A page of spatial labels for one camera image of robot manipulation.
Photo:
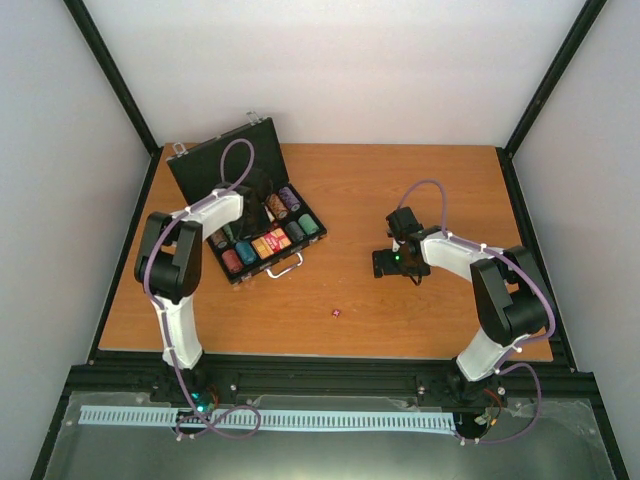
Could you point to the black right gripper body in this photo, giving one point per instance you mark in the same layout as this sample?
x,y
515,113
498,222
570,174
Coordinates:
x,y
399,266

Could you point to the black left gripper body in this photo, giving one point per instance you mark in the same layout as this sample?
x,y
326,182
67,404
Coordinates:
x,y
251,227

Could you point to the orange red poker chip stack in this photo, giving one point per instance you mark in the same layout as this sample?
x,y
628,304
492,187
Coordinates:
x,y
277,207

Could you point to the purple poker chip stack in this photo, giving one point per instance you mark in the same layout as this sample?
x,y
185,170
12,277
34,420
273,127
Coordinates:
x,y
289,199

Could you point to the green yellow poker chip stack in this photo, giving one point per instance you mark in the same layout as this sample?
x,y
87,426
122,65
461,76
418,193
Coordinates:
x,y
229,234

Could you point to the red texas holdem card box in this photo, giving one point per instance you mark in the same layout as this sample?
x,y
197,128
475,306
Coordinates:
x,y
271,243

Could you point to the blue poker chip stack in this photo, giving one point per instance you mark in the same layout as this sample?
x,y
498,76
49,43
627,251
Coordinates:
x,y
246,253

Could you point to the dark grey poker chip stack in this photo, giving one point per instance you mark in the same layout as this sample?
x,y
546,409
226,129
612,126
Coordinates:
x,y
294,232

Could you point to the brown green poker chip stack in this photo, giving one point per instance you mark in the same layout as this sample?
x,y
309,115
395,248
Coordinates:
x,y
219,240

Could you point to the pink red poker chip stack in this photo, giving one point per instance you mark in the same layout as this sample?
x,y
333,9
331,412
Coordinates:
x,y
232,261

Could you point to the ace of spades card box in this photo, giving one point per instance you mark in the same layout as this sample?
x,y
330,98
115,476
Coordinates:
x,y
270,215

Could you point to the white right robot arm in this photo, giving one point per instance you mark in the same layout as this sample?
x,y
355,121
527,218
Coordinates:
x,y
513,305

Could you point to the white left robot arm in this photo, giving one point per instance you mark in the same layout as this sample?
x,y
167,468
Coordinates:
x,y
169,259

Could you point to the black poker set case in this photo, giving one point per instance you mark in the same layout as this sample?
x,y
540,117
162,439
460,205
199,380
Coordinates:
x,y
229,157

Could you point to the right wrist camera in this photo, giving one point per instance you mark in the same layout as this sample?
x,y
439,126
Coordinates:
x,y
402,223

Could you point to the black aluminium frame rail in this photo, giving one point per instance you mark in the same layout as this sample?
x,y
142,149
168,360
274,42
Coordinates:
x,y
237,378

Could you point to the white slotted cable duct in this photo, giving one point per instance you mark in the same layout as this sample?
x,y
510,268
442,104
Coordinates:
x,y
272,420

